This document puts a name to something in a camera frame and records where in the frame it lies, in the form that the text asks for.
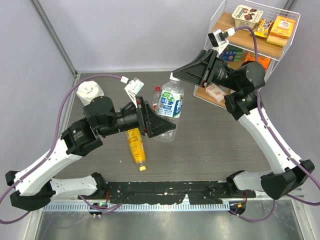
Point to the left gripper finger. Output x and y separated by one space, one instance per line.
150 113
161 125

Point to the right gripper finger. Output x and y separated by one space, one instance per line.
194 77
194 65

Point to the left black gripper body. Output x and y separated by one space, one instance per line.
142 115

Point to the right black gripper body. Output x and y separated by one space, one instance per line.
214 69

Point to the clear bottle blue green label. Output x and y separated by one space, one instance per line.
170 106

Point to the white bottle cap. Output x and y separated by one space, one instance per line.
172 78

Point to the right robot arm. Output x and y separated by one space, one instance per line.
287 170

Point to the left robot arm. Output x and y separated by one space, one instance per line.
36 186

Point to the red cap clear bottle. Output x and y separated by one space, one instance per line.
155 98

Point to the yellow label bottle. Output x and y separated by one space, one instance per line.
135 142

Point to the blue green box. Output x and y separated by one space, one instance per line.
231 54

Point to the white pink small box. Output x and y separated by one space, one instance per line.
215 92

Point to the orange snack box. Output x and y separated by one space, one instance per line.
263 60

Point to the crumpled white paper towel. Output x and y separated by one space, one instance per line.
89 90

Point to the white yogurt cup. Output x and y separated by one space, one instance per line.
246 16

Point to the yellow candy bag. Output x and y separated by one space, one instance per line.
263 28

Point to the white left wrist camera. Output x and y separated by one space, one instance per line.
132 88

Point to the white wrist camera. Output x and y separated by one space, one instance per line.
132 88
219 39

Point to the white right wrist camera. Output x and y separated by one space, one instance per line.
219 39

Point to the white wire shelf rack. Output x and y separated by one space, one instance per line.
222 19

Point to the white slotted cable duct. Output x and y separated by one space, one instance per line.
185 206

